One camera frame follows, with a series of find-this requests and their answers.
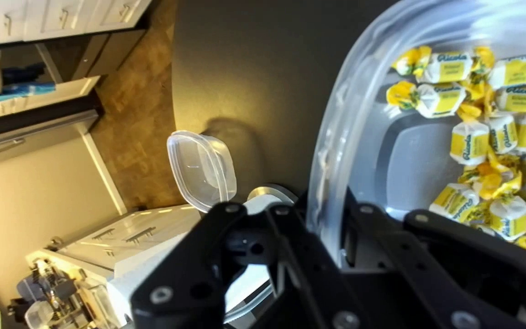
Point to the white kitchen base cabinet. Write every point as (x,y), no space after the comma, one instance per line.
(63,19)

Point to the empty clear plastic container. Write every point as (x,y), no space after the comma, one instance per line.
(206,171)

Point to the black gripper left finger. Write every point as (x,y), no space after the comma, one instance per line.
(191,275)

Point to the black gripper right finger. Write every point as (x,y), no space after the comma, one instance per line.
(447,281)

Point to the white counter cabinet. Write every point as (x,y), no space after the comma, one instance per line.
(129,244)

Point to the clear plastic candy container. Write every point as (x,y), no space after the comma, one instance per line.
(361,140)

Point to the yellow candy pile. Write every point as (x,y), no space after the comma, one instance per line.
(502,134)

